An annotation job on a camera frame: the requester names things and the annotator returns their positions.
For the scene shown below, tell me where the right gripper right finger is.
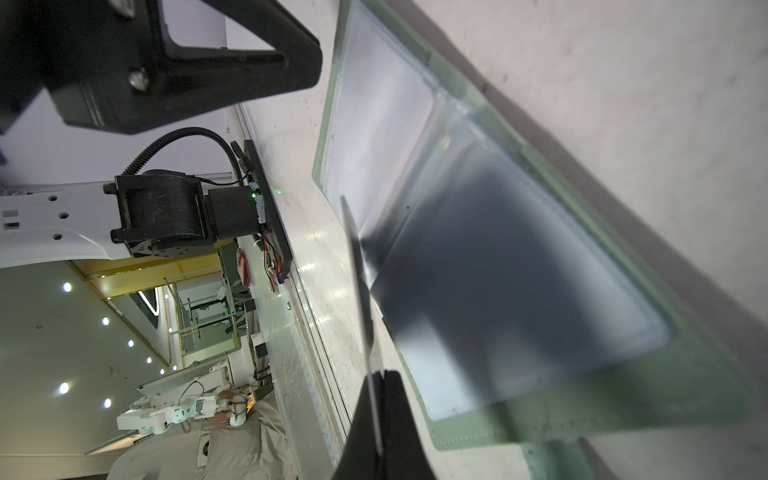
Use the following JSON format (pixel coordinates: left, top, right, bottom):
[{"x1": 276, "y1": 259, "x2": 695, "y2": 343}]
[{"x1": 381, "y1": 370, "x2": 436, "y2": 480}]

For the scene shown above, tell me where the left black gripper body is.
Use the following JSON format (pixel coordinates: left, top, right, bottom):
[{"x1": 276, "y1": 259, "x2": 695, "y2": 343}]
[{"x1": 1, "y1": 1, "x2": 174, "y2": 134}]

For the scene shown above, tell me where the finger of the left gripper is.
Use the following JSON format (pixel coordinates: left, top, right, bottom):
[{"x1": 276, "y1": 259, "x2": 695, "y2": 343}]
[{"x1": 143, "y1": 0, "x2": 324, "y2": 121}]

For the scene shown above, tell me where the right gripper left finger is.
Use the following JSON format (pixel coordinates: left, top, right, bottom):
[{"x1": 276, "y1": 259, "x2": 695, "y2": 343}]
[{"x1": 332, "y1": 373, "x2": 380, "y2": 480}]

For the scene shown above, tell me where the thin dark credit card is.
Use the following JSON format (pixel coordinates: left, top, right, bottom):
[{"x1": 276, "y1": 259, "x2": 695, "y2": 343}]
[{"x1": 340, "y1": 196, "x2": 384, "y2": 457}]

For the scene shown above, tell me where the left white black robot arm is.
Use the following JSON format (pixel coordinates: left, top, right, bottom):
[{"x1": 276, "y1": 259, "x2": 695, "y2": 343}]
[{"x1": 1, "y1": 1, "x2": 323, "y2": 268}]

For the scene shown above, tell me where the person in beige clothes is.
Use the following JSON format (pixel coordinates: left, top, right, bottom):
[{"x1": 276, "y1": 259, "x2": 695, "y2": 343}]
[{"x1": 108, "y1": 392, "x2": 299, "y2": 479}]

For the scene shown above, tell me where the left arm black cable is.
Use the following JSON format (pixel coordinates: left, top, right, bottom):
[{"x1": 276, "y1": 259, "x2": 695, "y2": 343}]
[{"x1": 121, "y1": 126, "x2": 244, "y2": 184}]

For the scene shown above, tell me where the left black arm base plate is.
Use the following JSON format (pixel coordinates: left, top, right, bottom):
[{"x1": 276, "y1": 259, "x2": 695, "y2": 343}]
[{"x1": 230, "y1": 140, "x2": 293, "y2": 289}]

